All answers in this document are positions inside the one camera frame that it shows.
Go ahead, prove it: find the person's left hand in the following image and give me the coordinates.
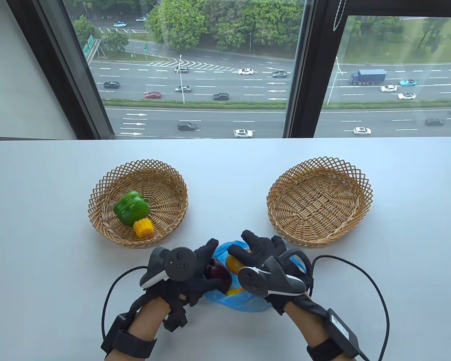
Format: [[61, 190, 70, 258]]
[[150, 238, 233, 331]]

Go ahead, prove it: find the person's right hand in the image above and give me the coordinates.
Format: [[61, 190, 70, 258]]
[[227, 230, 324, 315]]

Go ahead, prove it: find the yellow brown potato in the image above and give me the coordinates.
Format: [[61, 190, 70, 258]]
[[225, 248, 252, 273]]

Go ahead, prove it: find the blue plastic bag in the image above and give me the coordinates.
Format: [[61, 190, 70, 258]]
[[204, 241, 307, 312]]

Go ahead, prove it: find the yellow corn piece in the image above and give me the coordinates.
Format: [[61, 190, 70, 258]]
[[133, 218, 153, 238]]

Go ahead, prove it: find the green bell pepper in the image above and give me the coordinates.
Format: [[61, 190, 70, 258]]
[[113, 191, 151, 227]]

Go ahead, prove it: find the person's left forearm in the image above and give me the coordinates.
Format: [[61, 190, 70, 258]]
[[109, 297, 171, 361]]

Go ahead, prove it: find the person's right forearm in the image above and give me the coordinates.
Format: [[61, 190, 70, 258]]
[[284, 301, 346, 361]]

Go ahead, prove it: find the dark purple vegetable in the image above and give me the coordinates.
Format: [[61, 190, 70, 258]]
[[204, 258, 232, 292]]

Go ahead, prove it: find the black left hand controller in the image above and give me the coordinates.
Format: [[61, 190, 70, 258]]
[[140, 246, 198, 289]]

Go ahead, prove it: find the black hand controller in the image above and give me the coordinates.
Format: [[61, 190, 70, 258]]
[[238, 256, 307, 297], [140, 246, 198, 289]]

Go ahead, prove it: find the black right hand controller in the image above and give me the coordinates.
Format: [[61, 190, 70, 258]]
[[238, 256, 307, 297]]

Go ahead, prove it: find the round wicker basket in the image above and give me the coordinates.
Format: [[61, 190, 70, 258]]
[[88, 159, 189, 248], [267, 156, 374, 249]]

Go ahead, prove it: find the black left wrist strap unit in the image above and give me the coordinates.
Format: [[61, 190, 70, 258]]
[[101, 312, 157, 359]]

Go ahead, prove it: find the black wrist strap unit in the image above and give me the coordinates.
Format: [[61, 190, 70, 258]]
[[101, 312, 157, 359], [306, 308, 371, 361]]

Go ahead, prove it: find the black right wrist strap unit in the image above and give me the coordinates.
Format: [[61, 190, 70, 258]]
[[306, 308, 371, 361]]

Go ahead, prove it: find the black left glove cable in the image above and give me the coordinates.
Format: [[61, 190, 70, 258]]
[[101, 265, 149, 339]]

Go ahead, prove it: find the black window frame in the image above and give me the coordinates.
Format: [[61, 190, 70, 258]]
[[6, 0, 451, 140]]

